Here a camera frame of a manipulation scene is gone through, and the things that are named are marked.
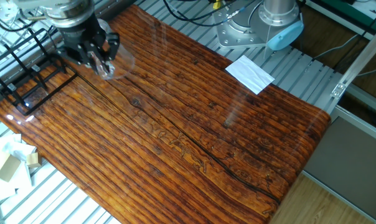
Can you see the white paper sheet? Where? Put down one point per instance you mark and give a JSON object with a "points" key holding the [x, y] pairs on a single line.
{"points": [[250, 74]]}

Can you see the grey aluminium side rail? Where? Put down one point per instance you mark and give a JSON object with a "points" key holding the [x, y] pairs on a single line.
{"points": [[119, 7]]}

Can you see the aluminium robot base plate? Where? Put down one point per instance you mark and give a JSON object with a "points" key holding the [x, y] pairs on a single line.
{"points": [[234, 35]]}

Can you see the small light wooden block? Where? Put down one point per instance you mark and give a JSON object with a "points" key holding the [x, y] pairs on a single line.
{"points": [[34, 160]]}

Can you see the crumpled paper and box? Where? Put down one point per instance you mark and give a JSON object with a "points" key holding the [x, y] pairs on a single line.
{"points": [[7, 143]]}

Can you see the aluminium plate with holes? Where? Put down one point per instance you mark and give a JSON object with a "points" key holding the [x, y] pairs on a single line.
{"points": [[4, 12]]}

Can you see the aluminium frame post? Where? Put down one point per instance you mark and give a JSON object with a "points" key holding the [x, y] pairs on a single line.
{"points": [[359, 59]]}

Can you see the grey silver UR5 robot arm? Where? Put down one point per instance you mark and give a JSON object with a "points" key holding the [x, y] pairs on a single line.
{"points": [[66, 9]]}

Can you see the glossy wood-grain table mat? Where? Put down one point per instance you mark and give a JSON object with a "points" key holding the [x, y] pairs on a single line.
{"points": [[175, 140]]}

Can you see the black metal cup rack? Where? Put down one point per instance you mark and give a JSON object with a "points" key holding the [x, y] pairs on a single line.
{"points": [[20, 104]]}

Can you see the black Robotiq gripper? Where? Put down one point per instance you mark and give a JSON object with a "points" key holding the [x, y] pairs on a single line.
{"points": [[80, 39]]}

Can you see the small yellow plastic clip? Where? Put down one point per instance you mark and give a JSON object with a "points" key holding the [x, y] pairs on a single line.
{"points": [[217, 3]]}

